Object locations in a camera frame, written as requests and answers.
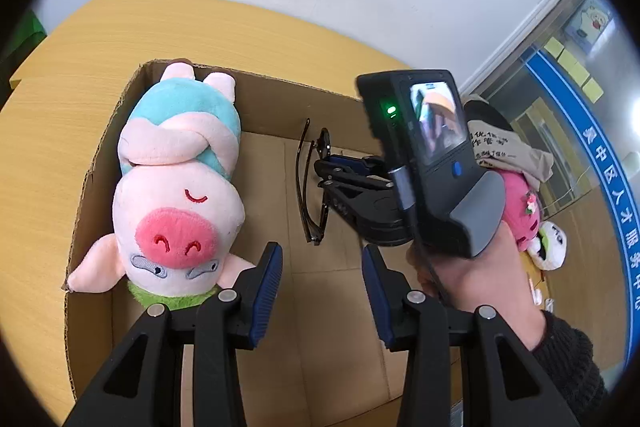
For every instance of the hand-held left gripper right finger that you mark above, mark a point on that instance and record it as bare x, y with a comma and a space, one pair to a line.
380, 302

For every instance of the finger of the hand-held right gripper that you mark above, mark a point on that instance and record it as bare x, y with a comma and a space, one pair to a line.
345, 187
360, 163

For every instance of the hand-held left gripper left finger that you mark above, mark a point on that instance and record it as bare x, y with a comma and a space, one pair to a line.
262, 302

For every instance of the brown cardboard box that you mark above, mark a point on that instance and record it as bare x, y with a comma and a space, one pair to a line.
325, 307

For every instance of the black eyeglasses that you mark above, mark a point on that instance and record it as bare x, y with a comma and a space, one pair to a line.
313, 237

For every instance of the person's right forearm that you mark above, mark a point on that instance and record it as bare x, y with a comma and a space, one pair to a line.
570, 367

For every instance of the person's right hand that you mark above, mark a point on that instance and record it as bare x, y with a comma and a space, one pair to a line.
490, 282

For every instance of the beige printed cloth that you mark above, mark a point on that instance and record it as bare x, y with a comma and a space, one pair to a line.
500, 147

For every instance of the pink plush toy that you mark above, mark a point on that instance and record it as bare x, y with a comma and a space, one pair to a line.
520, 207

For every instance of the white and green plush toy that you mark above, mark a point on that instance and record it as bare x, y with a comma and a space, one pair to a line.
550, 247

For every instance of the pink and blue pig plush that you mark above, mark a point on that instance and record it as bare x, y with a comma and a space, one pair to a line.
175, 187

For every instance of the blue window banner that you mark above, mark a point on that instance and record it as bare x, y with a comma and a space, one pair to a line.
590, 127

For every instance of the yellow sticky note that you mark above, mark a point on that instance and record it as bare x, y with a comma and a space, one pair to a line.
567, 58
580, 72
593, 90
553, 46

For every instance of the cartoon poster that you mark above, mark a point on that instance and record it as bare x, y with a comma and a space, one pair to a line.
592, 22

